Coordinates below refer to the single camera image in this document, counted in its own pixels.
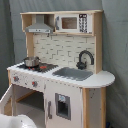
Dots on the white toy oven door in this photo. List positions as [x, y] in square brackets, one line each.
[5, 102]

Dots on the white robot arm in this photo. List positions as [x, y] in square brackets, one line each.
[20, 121]

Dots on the white wooden toy kitchen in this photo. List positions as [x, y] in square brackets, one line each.
[61, 49]

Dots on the grey toy sink basin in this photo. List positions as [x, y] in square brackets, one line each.
[71, 73]

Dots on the black toy faucet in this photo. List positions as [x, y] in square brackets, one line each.
[82, 64]

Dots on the black toy stovetop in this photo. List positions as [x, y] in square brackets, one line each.
[41, 67]

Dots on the small metal pot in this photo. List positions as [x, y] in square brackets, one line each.
[31, 61]

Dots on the red right stove knob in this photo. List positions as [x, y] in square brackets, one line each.
[34, 83]

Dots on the red stove knob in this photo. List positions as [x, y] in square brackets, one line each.
[16, 78]
[34, 83]

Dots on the white cupboard door with dispenser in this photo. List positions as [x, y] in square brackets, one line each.
[62, 106]

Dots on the white toy microwave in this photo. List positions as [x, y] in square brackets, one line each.
[73, 23]

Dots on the grey toy range hood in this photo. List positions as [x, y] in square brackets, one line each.
[39, 26]

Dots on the red left stove knob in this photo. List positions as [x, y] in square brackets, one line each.
[16, 78]

